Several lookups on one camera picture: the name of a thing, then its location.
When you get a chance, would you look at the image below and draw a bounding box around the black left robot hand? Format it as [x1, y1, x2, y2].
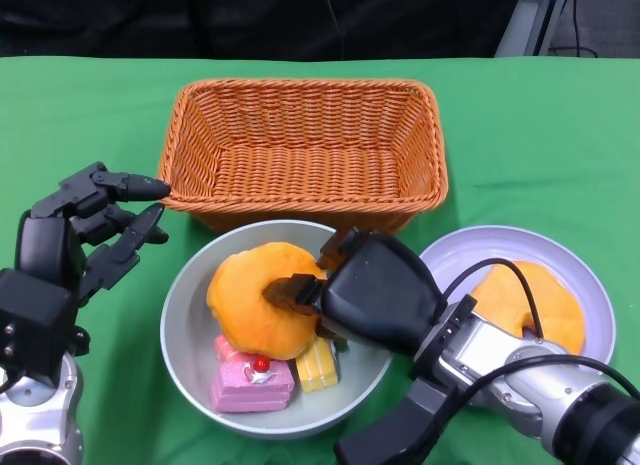
[14, 160, 171, 311]

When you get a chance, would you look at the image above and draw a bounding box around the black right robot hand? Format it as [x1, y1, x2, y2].
[262, 227, 449, 356]

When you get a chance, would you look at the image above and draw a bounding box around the orange bagel bread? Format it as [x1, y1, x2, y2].
[472, 260, 587, 357]
[207, 241, 329, 360]

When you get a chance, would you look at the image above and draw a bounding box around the grey-green bowl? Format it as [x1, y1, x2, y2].
[159, 219, 394, 440]

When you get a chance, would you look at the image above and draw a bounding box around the pale lavender plate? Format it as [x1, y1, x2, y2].
[418, 225, 616, 371]

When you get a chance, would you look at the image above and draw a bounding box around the yellow cake slice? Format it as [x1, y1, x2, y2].
[294, 334, 342, 394]

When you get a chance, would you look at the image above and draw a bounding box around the orange wicker basket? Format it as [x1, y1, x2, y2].
[157, 78, 448, 235]

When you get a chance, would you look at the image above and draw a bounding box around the salmon striped cake slice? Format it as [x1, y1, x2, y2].
[214, 334, 252, 366]

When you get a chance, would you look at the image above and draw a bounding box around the pink cake slice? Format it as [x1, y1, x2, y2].
[209, 357, 296, 415]

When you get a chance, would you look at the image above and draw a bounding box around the green tablecloth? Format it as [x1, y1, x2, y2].
[0, 56, 640, 465]

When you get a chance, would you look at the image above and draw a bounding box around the black backdrop cloth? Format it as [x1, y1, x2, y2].
[0, 0, 529, 62]

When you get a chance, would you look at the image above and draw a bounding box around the grey metal stand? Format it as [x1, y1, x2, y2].
[494, 0, 574, 59]

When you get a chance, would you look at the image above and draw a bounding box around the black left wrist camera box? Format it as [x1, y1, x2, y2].
[0, 267, 79, 389]

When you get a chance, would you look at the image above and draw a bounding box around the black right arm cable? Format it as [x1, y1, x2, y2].
[442, 258, 640, 401]

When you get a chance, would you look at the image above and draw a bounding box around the black floor cable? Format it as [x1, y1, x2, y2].
[547, 0, 599, 59]

